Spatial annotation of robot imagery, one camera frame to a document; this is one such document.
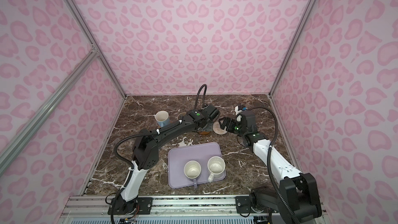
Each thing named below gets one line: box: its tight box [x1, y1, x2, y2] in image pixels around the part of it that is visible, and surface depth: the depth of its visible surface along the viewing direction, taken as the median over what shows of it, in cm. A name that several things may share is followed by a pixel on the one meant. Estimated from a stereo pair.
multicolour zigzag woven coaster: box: [212, 121, 228, 135], surface depth 84 cm
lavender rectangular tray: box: [167, 142, 227, 189], surface depth 88 cm
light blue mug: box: [154, 110, 170, 128], surface depth 97 cm
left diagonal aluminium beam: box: [0, 49, 101, 176], surface depth 69 cm
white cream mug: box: [207, 156, 226, 183], surface depth 80 cm
